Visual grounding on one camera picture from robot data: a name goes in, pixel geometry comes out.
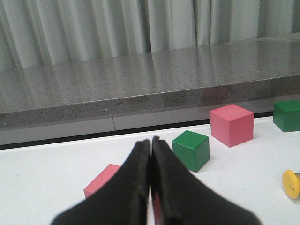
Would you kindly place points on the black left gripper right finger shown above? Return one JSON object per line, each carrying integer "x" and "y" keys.
{"x": 179, "y": 198}

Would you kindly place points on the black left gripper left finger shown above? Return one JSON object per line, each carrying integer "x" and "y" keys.
{"x": 123, "y": 200}

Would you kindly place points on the yellow and black push button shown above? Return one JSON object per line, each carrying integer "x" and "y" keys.
{"x": 291, "y": 183}

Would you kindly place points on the pink cube near gripper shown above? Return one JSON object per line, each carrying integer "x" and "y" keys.
{"x": 100, "y": 180}

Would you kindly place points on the green cube left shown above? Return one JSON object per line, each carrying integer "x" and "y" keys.
{"x": 192, "y": 149}

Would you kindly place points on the pink cube middle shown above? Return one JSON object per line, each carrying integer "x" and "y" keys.
{"x": 232, "y": 124}

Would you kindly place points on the grey granite counter ledge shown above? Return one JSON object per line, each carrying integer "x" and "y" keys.
{"x": 146, "y": 90}

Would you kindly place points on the green cube near bin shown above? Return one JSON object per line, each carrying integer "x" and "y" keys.
{"x": 286, "y": 115}

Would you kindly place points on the grey-green curtain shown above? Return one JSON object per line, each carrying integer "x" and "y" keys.
{"x": 49, "y": 32}

